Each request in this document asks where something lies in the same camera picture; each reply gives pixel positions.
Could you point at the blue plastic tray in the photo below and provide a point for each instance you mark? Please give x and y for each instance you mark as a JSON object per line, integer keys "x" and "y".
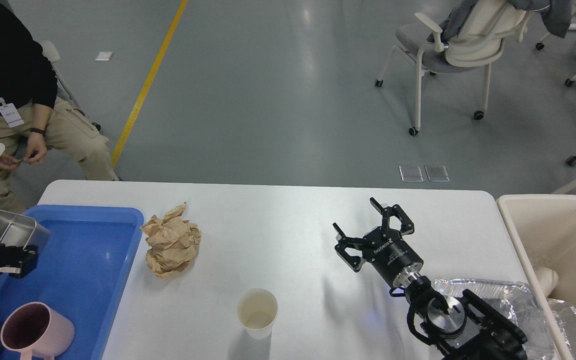
{"x": 81, "y": 272}

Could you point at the person's hand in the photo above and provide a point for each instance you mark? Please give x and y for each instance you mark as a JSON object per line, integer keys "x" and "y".
{"x": 36, "y": 149}

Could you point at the beige roll in bin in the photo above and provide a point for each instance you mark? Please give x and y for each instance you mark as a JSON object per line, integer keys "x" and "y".
{"x": 548, "y": 279}

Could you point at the person's other hand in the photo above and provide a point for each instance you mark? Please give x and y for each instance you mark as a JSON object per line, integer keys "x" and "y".
{"x": 9, "y": 163}

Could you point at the crumpled brown paper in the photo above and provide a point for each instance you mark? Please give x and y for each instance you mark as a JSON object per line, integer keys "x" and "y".
{"x": 173, "y": 242}

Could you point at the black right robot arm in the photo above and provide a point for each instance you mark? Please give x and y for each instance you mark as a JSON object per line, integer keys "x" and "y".
{"x": 461, "y": 328}

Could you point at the square stainless steel tray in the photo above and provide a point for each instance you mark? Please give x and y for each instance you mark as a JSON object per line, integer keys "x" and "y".
{"x": 21, "y": 231}

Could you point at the pink plastic mug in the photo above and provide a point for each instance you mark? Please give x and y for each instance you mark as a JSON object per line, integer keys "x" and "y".
{"x": 36, "y": 330}

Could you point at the white grey office chair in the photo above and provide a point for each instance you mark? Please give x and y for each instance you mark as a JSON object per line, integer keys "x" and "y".
{"x": 479, "y": 42}

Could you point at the beige plastic bin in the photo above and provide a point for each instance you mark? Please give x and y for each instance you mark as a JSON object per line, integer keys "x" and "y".
{"x": 542, "y": 228}

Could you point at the seated person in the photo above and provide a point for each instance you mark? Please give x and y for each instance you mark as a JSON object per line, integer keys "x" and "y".
{"x": 29, "y": 103}

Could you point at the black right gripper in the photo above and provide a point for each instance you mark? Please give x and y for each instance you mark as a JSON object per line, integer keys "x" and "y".
{"x": 392, "y": 255}

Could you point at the white paper cup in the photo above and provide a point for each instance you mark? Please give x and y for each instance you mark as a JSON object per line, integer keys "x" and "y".
{"x": 256, "y": 311}

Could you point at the grey jacket on chair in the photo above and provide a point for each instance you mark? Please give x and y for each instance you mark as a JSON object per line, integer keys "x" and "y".
{"x": 556, "y": 15}

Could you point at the aluminium foil tray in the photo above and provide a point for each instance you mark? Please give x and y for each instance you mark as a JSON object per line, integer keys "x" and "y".
{"x": 516, "y": 301}

